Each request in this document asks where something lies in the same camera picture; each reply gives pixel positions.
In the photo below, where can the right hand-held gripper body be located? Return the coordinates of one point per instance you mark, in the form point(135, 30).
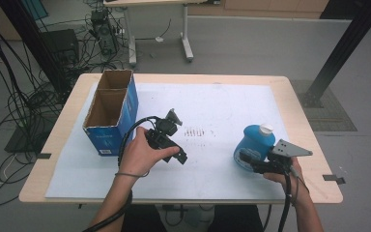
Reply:
point(280, 162)

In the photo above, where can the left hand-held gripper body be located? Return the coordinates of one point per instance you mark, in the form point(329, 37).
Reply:
point(164, 127)

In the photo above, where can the blue detergent bottle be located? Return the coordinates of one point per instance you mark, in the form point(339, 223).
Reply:
point(254, 141)

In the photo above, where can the blue cardboard box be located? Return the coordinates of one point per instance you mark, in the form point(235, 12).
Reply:
point(122, 129)

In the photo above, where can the person's right hand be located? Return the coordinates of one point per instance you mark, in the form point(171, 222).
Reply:
point(277, 178)

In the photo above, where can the person's left hand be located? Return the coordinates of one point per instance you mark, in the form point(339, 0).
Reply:
point(138, 154)

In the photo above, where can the white table mat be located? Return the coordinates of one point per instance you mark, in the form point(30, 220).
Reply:
point(206, 180)

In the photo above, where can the black tape strip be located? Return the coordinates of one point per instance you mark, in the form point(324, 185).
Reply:
point(333, 178)
point(44, 156)

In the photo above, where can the person's right leg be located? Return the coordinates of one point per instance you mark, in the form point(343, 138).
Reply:
point(235, 219)

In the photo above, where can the person's leg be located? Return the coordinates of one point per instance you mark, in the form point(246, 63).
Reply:
point(148, 219)
point(235, 219)

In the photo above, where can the person's left leg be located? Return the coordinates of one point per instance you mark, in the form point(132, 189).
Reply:
point(148, 219)

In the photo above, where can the grey floor grate mat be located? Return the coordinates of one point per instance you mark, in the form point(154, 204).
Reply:
point(331, 119)

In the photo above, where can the white power adapter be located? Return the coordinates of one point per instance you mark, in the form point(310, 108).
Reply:
point(159, 39)

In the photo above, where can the white desk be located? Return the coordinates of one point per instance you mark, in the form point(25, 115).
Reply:
point(186, 38)

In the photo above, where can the black computer tower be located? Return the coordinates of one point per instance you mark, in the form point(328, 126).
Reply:
point(104, 35)

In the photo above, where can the black equipment case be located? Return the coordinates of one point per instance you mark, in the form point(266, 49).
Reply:
point(61, 45)

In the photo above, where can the teal board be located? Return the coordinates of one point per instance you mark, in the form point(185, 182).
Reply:
point(35, 8)

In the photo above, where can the slanted black metal post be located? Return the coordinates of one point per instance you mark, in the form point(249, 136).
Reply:
point(344, 48)

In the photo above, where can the black stand base plate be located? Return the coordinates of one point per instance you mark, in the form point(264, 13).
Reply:
point(19, 143)

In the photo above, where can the black metal stand post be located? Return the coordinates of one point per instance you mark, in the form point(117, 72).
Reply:
point(32, 38)

